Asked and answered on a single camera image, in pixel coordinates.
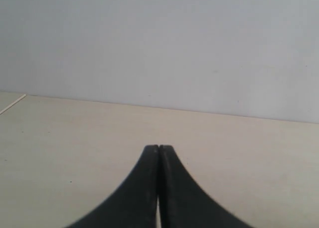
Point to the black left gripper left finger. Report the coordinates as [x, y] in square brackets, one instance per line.
[134, 203]

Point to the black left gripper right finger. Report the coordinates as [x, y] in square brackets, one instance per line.
[183, 203]

